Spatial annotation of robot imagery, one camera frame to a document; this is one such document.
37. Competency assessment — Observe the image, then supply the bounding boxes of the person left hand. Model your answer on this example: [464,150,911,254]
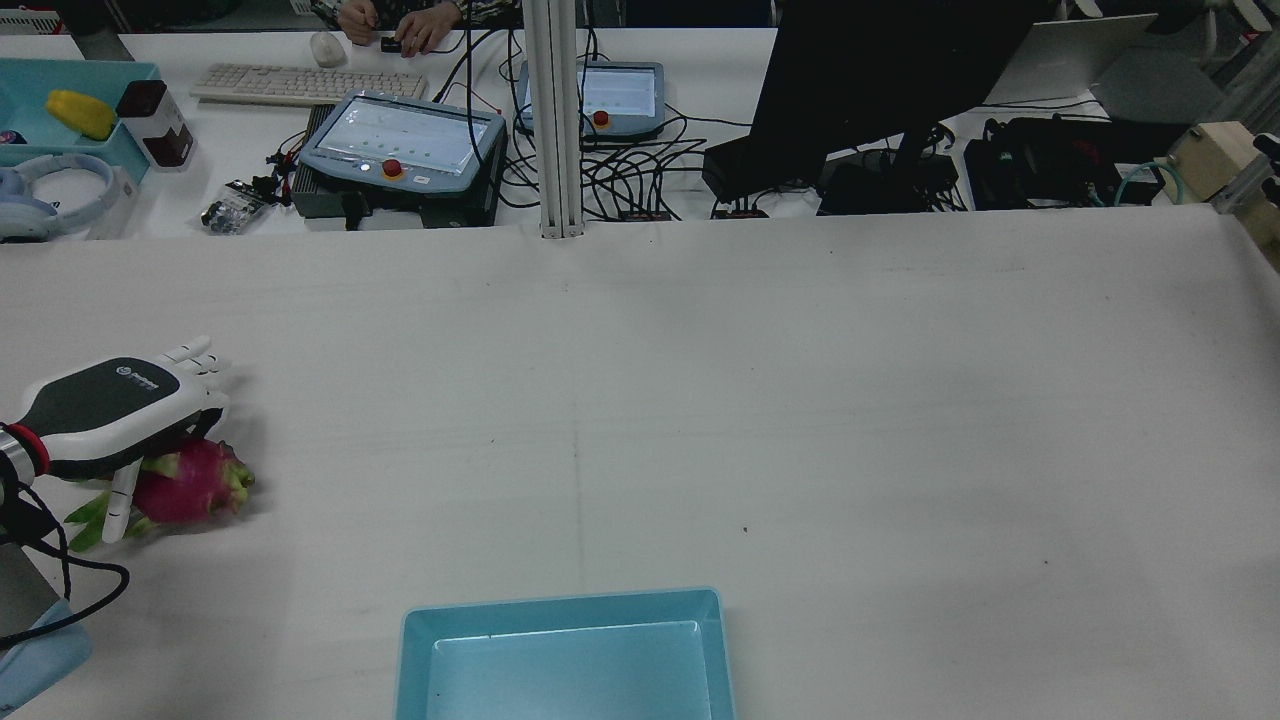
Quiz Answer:
[395,5,463,58]

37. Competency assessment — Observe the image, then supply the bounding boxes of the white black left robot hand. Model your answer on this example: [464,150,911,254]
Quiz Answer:
[20,337,231,544]

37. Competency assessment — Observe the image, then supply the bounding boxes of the person right hand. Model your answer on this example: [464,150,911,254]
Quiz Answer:
[337,0,381,46]

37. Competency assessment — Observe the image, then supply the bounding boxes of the pink dragon fruit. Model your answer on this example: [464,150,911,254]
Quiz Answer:
[65,438,256,553]

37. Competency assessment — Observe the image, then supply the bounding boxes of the beige computer keyboard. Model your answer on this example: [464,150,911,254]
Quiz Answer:
[188,62,429,108]

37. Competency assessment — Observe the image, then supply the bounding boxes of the large grey teach pendant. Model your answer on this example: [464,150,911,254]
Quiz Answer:
[298,90,509,193]

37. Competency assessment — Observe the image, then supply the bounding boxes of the grey teach pendant left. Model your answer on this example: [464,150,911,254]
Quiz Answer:
[290,100,506,231]

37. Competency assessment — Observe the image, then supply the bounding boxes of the pale blue headphones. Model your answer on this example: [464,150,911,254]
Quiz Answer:
[0,152,118,243]

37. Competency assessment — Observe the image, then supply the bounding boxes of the small grey teach pendant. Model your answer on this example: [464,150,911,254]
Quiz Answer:
[517,60,667,141]

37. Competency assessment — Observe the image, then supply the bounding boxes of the clear plastic bag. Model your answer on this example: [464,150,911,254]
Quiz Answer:
[200,180,269,237]

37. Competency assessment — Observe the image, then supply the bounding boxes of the yellow toy fruit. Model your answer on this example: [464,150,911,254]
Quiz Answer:
[45,89,119,141]

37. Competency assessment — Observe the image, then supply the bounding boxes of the teal storage tray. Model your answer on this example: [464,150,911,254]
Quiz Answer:
[0,57,163,186]

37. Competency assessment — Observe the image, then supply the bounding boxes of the black desktop box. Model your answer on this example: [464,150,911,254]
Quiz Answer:
[702,135,831,206]

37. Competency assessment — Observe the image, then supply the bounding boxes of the black computer monitor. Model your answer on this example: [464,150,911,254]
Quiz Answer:
[748,0,1061,216]

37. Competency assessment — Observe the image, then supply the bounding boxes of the light blue plastic bin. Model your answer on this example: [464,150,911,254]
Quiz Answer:
[395,587,738,720]

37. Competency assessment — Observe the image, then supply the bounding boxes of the wooden block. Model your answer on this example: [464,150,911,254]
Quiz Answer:
[1165,120,1259,204]

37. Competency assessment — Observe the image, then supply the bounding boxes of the white aluminium camera post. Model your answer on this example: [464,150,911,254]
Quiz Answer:
[522,0,586,239]

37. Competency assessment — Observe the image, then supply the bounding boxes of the red blue wire bundle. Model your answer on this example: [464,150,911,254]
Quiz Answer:
[262,128,313,201]

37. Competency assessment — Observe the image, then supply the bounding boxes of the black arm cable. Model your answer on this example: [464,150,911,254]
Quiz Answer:
[0,478,131,649]

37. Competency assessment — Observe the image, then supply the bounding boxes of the black cable bundle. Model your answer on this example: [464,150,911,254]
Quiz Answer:
[440,25,761,221]

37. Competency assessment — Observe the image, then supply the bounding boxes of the teal cable loop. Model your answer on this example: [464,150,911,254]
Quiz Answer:
[1113,162,1191,209]

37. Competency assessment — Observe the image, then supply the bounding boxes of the aluminium frame rail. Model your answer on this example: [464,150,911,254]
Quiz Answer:
[1215,130,1280,271]

